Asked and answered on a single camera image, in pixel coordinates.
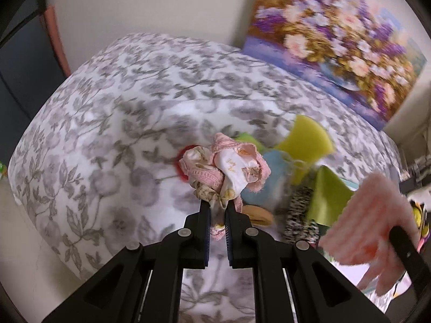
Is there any tan soft toy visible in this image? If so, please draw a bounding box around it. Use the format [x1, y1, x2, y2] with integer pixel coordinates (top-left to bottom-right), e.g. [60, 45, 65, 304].
[244, 205, 275, 226]

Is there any pink cream baby cloth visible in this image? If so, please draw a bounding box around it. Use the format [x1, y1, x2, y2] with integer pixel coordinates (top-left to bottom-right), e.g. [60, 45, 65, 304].
[178, 133, 272, 241]

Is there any leopard print scrunchie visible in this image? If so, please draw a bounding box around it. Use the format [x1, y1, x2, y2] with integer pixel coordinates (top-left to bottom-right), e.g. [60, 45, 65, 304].
[283, 185, 320, 246]

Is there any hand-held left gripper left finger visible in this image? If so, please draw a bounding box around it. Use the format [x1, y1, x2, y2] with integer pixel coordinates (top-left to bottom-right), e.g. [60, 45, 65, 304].
[42, 201, 211, 323]

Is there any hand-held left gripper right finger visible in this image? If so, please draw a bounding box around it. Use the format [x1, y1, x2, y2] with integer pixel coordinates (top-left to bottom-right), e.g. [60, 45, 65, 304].
[225, 205, 391, 323]

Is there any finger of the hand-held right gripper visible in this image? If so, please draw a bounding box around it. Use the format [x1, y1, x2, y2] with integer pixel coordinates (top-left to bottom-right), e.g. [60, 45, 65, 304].
[387, 225, 431, 297]

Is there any grey floral blanket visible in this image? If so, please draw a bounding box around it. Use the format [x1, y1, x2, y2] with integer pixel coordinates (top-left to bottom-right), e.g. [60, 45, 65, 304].
[8, 34, 401, 323]

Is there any pink fluffy sock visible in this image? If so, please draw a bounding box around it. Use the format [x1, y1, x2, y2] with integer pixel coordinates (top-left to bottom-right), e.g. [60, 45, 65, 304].
[318, 173, 418, 297]

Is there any yellow plush toy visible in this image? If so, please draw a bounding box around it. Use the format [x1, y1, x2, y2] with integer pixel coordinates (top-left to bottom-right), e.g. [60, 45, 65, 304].
[409, 200, 431, 253]

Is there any red scrunchie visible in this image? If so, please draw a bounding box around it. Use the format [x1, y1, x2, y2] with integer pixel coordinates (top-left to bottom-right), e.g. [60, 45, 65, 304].
[175, 145, 199, 184]

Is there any yellow sponge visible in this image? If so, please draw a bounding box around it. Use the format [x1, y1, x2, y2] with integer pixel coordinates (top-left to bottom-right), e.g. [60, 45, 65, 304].
[276, 114, 335, 185]

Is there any teal rimmed white box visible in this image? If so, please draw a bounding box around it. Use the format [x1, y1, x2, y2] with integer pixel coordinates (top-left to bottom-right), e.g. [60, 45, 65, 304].
[340, 177, 362, 192]

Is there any light blue cloth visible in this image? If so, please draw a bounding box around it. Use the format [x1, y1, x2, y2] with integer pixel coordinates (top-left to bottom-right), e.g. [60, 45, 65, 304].
[241, 150, 304, 209]

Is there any dark door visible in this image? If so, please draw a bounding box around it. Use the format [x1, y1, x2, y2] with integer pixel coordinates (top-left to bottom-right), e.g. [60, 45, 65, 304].
[0, 5, 71, 175]

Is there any lime green cloth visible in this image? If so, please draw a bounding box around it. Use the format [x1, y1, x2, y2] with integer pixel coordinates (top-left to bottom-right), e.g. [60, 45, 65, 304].
[305, 166, 354, 226]

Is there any flower painting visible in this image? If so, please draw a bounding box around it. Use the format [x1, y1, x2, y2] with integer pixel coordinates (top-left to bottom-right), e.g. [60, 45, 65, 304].
[242, 0, 428, 132]

